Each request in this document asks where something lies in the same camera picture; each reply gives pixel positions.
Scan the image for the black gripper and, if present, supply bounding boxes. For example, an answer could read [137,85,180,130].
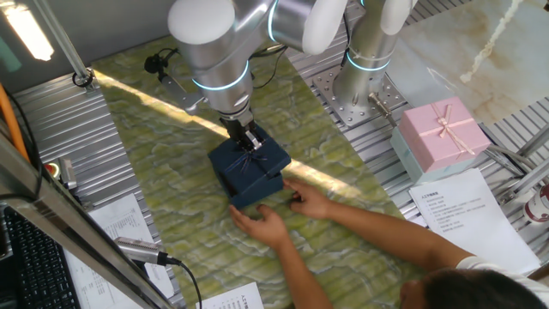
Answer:
[219,112,264,155]

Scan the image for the dark blue gift box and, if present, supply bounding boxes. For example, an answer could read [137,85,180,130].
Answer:
[208,123,292,197]

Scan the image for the person's right forearm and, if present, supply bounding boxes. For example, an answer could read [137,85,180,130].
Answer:
[323,199,473,271]

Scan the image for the person's left forearm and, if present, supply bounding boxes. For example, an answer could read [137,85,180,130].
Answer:
[274,238,335,309]

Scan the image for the mint gift box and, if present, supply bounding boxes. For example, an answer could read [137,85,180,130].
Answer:
[389,126,477,185]

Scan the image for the pink gift box with ribbon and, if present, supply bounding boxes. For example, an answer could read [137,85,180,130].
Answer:
[398,96,492,173]

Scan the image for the person's left hand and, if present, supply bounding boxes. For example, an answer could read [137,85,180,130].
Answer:
[228,203,292,251]

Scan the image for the person's right hand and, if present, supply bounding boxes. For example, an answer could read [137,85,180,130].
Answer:
[282,177,334,221]

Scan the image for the silver robot mounting plate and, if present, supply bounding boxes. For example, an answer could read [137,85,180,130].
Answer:
[311,64,408,128]

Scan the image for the green marble pattern mat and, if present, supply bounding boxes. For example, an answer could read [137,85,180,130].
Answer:
[91,33,428,309]

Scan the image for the silver base connector plug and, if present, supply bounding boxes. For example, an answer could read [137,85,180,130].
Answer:
[367,92,398,128]

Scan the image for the printed table paper sheet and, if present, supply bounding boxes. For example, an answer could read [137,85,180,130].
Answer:
[62,193,175,309]

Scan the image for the small printed paper sheet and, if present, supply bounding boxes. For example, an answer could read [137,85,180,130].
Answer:
[195,282,265,309]

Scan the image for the large printed paper sheet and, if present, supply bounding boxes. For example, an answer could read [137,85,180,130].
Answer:
[407,167,542,276]

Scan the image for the orange tube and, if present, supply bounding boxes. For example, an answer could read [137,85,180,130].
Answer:
[0,83,31,164]

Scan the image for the black keyboard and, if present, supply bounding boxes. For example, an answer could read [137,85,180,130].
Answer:
[3,205,82,309]

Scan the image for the bright strip lamp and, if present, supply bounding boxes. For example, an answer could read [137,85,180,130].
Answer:
[0,0,55,62]

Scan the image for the white marble pattern sheet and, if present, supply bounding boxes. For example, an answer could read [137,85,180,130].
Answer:
[385,0,549,125]

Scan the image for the person's dark-haired head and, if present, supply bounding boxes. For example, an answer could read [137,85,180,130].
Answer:
[399,268,549,309]

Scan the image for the aluminium profile bar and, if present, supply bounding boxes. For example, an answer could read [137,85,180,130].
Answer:
[499,158,549,205]
[516,124,549,158]

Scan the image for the white shirt sleeve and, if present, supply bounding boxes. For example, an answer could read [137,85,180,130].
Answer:
[455,255,549,301]

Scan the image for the red white paper cup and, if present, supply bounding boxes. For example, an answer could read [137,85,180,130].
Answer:
[522,184,549,225]

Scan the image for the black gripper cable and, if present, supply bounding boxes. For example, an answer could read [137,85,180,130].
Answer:
[250,42,289,91]

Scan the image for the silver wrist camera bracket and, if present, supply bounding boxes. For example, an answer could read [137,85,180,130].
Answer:
[158,71,208,116]

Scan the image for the black arm base cable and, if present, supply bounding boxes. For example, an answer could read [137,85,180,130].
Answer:
[341,12,353,68]

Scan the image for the black camera cable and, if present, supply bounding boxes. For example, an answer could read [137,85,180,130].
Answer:
[165,256,203,309]

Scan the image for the black cable loop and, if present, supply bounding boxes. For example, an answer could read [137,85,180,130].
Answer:
[71,68,94,89]

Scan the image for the aluminium frame beam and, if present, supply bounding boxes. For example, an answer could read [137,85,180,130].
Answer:
[0,119,177,309]

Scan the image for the slim aluminium post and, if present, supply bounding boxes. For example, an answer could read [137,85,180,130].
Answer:
[32,0,96,91]

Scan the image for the thin black cable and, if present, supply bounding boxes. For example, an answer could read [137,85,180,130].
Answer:
[3,88,44,203]

